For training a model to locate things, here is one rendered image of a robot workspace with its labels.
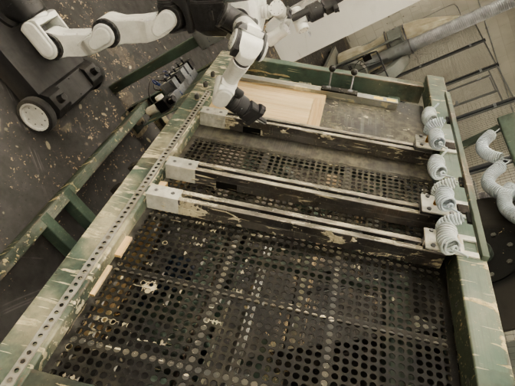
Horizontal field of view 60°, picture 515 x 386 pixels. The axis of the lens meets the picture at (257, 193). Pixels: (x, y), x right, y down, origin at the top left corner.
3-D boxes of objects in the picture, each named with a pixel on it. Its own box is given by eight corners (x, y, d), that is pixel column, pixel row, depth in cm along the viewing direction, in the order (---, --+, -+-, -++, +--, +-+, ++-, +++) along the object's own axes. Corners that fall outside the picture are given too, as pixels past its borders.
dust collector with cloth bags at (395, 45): (327, 50, 818) (452, -10, 715) (342, 83, 845) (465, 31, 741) (315, 74, 709) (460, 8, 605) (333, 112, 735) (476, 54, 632)
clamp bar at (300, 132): (205, 116, 222) (205, 71, 207) (450, 160, 208) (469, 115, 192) (198, 126, 215) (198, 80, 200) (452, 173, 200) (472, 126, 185)
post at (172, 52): (112, 83, 304) (197, 33, 269) (118, 90, 307) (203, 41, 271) (108, 86, 300) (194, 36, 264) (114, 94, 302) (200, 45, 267)
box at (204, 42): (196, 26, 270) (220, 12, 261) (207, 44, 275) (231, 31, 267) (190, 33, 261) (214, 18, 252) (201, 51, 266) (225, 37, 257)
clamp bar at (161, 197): (155, 194, 175) (150, 142, 159) (469, 259, 160) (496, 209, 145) (144, 210, 167) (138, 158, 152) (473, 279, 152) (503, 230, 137)
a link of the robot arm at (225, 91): (209, 105, 181) (221, 85, 170) (211, 87, 185) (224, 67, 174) (224, 110, 183) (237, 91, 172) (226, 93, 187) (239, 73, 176)
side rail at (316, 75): (239, 70, 281) (240, 53, 274) (418, 99, 267) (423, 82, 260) (237, 73, 276) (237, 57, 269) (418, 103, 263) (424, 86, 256)
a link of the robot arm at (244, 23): (274, 34, 158) (263, 23, 177) (241, 19, 154) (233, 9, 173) (261, 64, 163) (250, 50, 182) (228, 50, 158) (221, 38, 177)
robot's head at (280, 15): (264, 0, 195) (283, -2, 193) (269, 6, 205) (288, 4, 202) (264, 16, 196) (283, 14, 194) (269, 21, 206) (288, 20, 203)
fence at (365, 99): (229, 77, 258) (229, 70, 256) (395, 105, 246) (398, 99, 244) (227, 81, 254) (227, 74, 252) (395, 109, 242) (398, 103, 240)
